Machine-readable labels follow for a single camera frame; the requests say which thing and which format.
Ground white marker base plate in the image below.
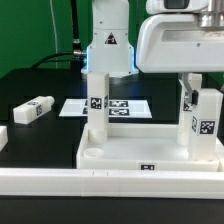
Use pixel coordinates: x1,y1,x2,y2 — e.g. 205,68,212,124
59,99,152,118

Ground white front fence bar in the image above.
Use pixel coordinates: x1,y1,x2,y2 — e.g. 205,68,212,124
0,168,224,199

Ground black cable with connector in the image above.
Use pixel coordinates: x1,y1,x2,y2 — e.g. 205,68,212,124
31,0,88,70

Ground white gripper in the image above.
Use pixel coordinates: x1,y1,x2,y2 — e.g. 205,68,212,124
136,14,224,104

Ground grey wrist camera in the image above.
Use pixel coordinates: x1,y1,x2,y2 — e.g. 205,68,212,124
146,0,209,15

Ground white desk top tray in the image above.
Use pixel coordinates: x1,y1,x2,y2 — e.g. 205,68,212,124
76,123,224,172

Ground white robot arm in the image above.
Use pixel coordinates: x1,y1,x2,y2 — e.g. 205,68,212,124
82,0,224,80

